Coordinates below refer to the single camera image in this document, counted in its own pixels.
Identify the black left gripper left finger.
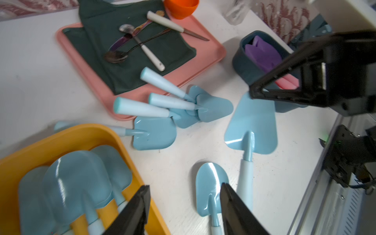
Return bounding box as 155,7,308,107
103,185,151,235

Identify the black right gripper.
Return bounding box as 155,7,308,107
250,31,376,116

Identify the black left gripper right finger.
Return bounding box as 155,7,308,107
220,183,269,235

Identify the purple shovel pink handle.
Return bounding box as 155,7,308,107
244,36,299,90

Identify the yellow plastic tray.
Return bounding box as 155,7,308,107
1,124,171,235

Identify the light blue shovel white handle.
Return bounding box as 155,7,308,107
18,166,57,235

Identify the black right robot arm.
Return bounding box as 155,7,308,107
249,30,376,193

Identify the teal storage box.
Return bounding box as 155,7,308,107
232,30,307,113

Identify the pink cutting board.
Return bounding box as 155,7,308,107
55,15,227,121

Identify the orange bowl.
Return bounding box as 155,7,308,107
164,0,200,20

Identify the dark metal spoon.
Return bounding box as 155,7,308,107
104,29,171,64

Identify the dark green cloth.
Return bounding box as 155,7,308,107
63,1,196,95

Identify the white handled knife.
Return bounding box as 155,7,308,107
146,11,209,42

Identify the white handled small spoon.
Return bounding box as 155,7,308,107
119,24,165,71

